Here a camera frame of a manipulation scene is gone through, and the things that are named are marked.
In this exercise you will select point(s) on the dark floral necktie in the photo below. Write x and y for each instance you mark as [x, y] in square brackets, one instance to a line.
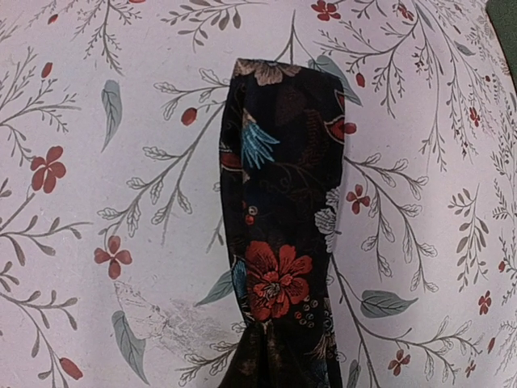
[281, 164]

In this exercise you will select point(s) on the green divided organizer box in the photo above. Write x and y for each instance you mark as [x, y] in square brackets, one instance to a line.
[502, 15]

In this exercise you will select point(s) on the floral patterned table mat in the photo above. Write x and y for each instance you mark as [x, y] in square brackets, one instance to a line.
[115, 270]

